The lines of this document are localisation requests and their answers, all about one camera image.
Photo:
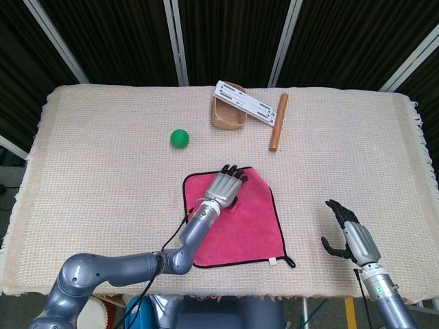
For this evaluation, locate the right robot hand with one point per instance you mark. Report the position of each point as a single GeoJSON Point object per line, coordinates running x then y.
{"type": "Point", "coordinates": [360, 240]}

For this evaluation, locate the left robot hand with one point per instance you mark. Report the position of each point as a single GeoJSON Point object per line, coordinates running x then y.
{"type": "Point", "coordinates": [224, 186]}

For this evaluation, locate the pink and black cloth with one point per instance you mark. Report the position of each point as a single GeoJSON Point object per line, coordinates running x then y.
{"type": "Point", "coordinates": [250, 229]}

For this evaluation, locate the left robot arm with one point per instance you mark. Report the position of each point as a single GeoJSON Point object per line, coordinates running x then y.
{"type": "Point", "coordinates": [120, 264]}

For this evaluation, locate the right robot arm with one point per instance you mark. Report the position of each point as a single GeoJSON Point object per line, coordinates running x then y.
{"type": "Point", "coordinates": [387, 298]}

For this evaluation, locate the white flat slicer board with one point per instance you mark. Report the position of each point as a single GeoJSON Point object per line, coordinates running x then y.
{"type": "Point", "coordinates": [245, 101]}

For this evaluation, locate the beige woven table cover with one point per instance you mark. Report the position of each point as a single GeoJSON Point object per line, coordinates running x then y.
{"type": "Point", "coordinates": [103, 171]}

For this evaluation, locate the green ball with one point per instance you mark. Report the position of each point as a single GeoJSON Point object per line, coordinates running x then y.
{"type": "Point", "coordinates": [179, 138]}

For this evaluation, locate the beige plastic basket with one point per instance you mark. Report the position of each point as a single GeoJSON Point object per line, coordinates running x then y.
{"type": "Point", "coordinates": [226, 118]}

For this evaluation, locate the yellow strip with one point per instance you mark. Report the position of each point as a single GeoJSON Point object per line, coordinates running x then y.
{"type": "Point", "coordinates": [350, 313]}

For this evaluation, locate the wooden rolling pin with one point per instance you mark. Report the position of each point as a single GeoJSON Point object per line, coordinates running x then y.
{"type": "Point", "coordinates": [278, 123]}

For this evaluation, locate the blue-grey robot torso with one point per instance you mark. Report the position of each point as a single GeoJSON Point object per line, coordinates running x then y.
{"type": "Point", "coordinates": [223, 313]}

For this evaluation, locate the dark pleated curtain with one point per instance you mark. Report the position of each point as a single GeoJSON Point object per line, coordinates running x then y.
{"type": "Point", "coordinates": [233, 34]}

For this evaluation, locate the blue plastic object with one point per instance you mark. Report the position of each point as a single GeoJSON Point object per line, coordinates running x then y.
{"type": "Point", "coordinates": [132, 315]}

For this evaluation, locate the white round drum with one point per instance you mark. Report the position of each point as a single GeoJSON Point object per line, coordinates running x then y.
{"type": "Point", "coordinates": [94, 315]}

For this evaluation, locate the white frame post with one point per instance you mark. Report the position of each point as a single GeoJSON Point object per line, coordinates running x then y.
{"type": "Point", "coordinates": [58, 37]}
{"type": "Point", "coordinates": [411, 58]}
{"type": "Point", "coordinates": [286, 41]}
{"type": "Point", "coordinates": [12, 147]}
{"type": "Point", "coordinates": [176, 41]}

